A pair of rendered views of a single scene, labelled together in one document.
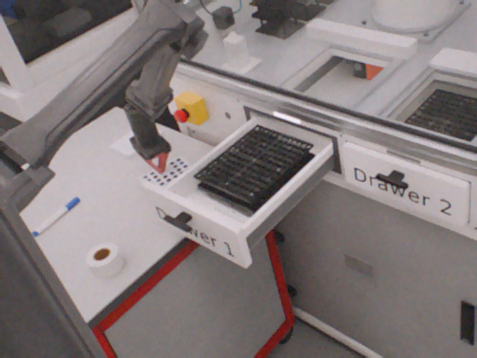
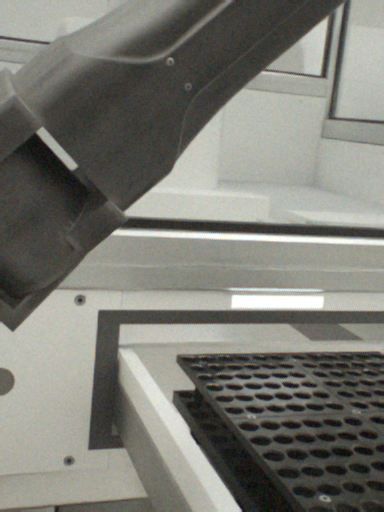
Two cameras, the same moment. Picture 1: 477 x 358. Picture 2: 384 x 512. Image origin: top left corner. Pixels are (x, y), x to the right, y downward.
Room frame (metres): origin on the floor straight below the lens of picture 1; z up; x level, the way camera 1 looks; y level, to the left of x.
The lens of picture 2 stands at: (0.99, 0.54, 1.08)
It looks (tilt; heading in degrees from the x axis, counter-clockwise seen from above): 12 degrees down; 296
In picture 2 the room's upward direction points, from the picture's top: 6 degrees clockwise
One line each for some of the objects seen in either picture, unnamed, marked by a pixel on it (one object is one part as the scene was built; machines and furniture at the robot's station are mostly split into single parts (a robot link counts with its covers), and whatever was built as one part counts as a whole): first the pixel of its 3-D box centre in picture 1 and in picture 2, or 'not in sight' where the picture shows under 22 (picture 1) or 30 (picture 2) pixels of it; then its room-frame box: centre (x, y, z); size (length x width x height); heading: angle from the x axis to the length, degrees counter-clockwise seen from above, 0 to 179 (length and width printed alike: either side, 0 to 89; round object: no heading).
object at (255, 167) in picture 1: (256, 170); (349, 457); (1.08, 0.10, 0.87); 0.22 x 0.18 x 0.06; 135
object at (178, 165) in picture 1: (169, 178); not in sight; (1.22, 0.34, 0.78); 0.12 x 0.08 x 0.04; 120
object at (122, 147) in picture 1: (136, 141); not in sight; (1.44, 0.44, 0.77); 0.13 x 0.09 x 0.02; 136
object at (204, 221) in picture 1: (194, 222); not in sight; (0.94, 0.24, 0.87); 0.29 x 0.02 x 0.11; 45
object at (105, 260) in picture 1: (105, 260); not in sight; (0.97, 0.47, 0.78); 0.07 x 0.07 x 0.04
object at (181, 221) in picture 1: (181, 219); not in sight; (0.92, 0.26, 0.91); 0.07 x 0.04 x 0.01; 45
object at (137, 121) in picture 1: (140, 113); not in sight; (1.23, 0.35, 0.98); 0.07 x 0.06 x 0.07; 146
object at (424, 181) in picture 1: (402, 181); not in sight; (0.94, -0.21, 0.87); 0.29 x 0.02 x 0.11; 45
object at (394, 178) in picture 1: (394, 177); not in sight; (0.92, -0.19, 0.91); 0.07 x 0.04 x 0.01; 45
